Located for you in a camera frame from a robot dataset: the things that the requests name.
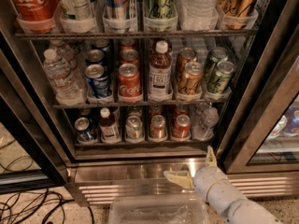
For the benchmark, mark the brown can middle front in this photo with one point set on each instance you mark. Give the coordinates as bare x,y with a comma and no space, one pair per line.
191,78

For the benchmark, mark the clear plastic bin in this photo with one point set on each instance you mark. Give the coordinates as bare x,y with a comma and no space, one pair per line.
159,209

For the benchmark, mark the brown cans top shelf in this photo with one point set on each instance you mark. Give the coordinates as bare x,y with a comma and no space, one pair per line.
236,14

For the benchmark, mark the red coke can bottom shelf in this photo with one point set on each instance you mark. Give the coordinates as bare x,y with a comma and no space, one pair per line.
181,127

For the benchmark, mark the fridge glass door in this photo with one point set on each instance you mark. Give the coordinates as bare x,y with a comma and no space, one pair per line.
252,152
28,160

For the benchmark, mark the blue pepsi can middle behind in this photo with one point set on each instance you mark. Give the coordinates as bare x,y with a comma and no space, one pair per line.
95,56

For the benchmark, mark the green can middle front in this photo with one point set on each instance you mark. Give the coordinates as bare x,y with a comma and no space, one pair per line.
221,77

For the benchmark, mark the green can middle behind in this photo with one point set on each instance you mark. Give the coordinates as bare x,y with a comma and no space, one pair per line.
214,56

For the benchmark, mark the clear water bottle bottom shelf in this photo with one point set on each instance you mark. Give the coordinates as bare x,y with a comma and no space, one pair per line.
203,129

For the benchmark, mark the brown tea bottle shelf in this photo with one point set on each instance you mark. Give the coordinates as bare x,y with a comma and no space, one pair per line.
159,71
109,126

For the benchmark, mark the clear water bottle shelf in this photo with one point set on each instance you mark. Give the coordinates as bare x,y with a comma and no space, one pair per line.
59,73
203,129

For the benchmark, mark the red coke can middle front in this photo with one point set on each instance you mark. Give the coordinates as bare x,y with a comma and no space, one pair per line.
129,80

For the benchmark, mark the left fridge glass door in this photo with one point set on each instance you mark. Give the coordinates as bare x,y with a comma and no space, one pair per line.
28,160

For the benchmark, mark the large coca-cola bottle top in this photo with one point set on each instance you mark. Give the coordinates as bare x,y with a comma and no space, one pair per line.
36,16

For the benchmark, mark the right fridge glass door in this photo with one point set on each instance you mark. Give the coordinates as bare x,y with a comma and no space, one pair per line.
252,152

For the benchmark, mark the clear water bottle middle shelf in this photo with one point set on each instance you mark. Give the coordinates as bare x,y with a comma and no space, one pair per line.
59,73

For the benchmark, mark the red coke can middle behind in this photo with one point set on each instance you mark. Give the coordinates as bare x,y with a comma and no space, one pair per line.
130,56

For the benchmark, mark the brown tea bottle middle shelf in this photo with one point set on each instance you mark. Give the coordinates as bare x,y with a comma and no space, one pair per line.
159,71

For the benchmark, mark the blue red bull can top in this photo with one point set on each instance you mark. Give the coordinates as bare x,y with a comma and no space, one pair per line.
118,9

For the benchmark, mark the orange soda can bottom shelf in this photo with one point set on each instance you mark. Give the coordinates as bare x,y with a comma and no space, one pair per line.
157,127

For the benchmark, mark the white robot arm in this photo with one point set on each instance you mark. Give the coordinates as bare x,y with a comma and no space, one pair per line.
247,212

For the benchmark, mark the brown can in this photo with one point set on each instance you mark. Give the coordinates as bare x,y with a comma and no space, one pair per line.
184,56
191,78

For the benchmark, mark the blue pepsi can bottom shelf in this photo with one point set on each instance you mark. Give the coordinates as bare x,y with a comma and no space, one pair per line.
85,130

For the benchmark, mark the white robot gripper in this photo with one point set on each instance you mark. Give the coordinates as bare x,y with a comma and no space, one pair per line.
206,178

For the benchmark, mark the white green bottle top shelf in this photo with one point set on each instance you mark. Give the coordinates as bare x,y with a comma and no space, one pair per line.
78,10

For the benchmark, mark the white green can bottom shelf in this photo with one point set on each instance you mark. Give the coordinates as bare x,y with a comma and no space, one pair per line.
134,128

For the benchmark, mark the blue pepsi can middle front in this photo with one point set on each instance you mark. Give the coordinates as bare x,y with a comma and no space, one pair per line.
98,80

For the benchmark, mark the brown tea bottle bottom shelf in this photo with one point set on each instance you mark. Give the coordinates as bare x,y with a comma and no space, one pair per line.
109,126

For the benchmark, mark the brown can middle behind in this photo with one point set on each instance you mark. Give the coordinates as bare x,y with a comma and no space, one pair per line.
184,56

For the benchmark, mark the green can top shelf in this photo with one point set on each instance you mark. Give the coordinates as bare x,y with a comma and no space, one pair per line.
160,9

